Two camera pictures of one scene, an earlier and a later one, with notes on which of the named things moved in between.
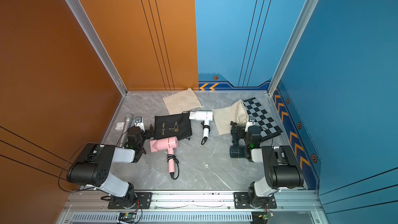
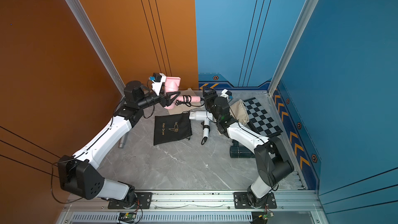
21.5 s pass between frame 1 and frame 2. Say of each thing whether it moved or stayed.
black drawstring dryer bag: stayed
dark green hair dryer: stayed
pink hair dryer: moved
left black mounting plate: stayed
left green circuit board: stayed
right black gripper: moved
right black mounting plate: stayed
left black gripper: moved
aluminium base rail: stayed
